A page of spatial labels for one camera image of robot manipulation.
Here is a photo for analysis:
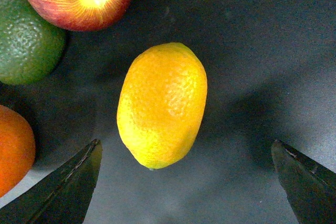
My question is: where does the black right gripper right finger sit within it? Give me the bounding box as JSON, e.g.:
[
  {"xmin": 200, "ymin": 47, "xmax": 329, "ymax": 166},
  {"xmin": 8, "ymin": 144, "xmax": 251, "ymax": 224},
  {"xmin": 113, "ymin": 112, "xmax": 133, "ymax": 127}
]
[{"xmin": 271, "ymin": 140, "xmax": 335, "ymax": 223}]

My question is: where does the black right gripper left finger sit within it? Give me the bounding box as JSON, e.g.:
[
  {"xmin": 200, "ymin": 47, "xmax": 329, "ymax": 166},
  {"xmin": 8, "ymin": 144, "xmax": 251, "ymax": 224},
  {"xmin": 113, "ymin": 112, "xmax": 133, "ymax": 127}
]
[{"xmin": 1, "ymin": 139, "xmax": 102, "ymax": 223}]

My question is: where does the yellow lemon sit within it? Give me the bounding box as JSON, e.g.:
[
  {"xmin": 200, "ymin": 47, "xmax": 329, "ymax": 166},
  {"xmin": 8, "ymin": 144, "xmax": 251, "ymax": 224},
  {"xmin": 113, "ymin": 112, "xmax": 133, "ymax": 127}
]
[{"xmin": 117, "ymin": 42, "xmax": 207, "ymax": 169}]

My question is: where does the orange fruit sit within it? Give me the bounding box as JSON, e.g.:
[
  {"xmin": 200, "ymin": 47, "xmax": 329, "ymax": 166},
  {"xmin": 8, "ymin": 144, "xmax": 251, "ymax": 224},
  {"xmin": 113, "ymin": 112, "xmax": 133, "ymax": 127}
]
[{"xmin": 1, "ymin": 105, "xmax": 36, "ymax": 197}]

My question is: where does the green lime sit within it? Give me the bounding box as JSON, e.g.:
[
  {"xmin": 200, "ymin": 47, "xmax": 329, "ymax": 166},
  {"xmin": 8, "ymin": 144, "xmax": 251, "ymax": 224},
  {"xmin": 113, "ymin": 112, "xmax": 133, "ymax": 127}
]
[{"xmin": 1, "ymin": 0, "xmax": 67, "ymax": 85}]

